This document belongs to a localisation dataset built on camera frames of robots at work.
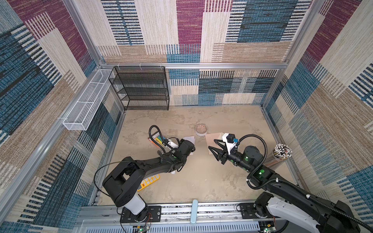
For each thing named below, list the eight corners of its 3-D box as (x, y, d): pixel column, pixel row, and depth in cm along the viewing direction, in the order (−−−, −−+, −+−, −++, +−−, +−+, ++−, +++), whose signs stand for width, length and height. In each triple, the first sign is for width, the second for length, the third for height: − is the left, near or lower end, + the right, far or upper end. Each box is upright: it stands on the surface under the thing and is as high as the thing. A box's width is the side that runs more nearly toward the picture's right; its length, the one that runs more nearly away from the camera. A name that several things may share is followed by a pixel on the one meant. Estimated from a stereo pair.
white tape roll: (194, 136, 105) (194, 134, 104) (194, 125, 112) (194, 123, 110) (207, 136, 105) (208, 134, 104) (206, 125, 112) (207, 123, 110)
